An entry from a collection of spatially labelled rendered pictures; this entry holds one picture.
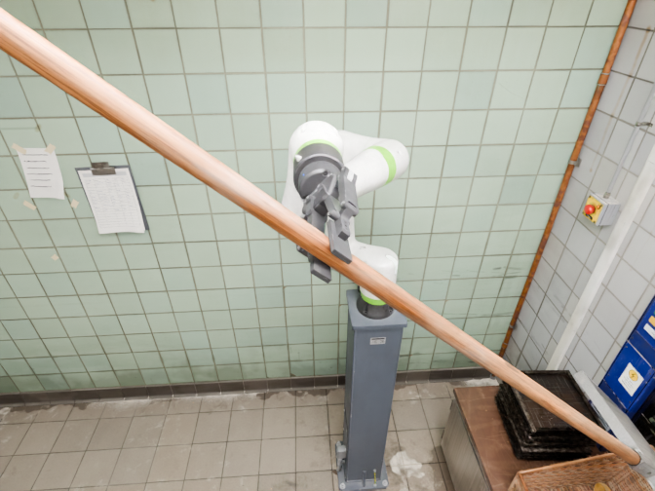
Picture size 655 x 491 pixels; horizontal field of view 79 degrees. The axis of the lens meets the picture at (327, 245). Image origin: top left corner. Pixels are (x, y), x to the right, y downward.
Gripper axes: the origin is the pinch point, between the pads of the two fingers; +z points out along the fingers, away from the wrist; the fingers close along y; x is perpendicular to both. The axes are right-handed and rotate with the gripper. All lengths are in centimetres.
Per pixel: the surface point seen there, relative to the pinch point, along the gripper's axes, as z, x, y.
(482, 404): -63, -150, 53
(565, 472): -25, -151, 34
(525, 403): -48, -141, 31
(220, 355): -122, -65, 159
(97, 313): -122, 5, 170
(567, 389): -54, -156, 17
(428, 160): -122, -67, -5
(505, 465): -35, -149, 54
